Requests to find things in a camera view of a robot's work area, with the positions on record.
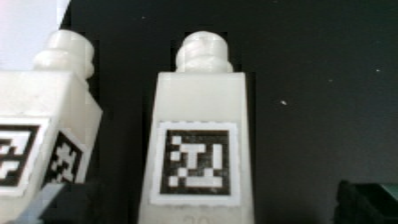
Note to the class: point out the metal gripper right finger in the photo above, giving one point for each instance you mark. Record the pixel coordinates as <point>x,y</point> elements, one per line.
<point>366,203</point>

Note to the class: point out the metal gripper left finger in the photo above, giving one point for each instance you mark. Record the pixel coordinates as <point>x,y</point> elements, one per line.
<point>37,206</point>

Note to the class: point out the white leg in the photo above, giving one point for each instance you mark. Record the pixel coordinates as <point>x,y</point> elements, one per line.
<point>197,183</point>
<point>49,118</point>

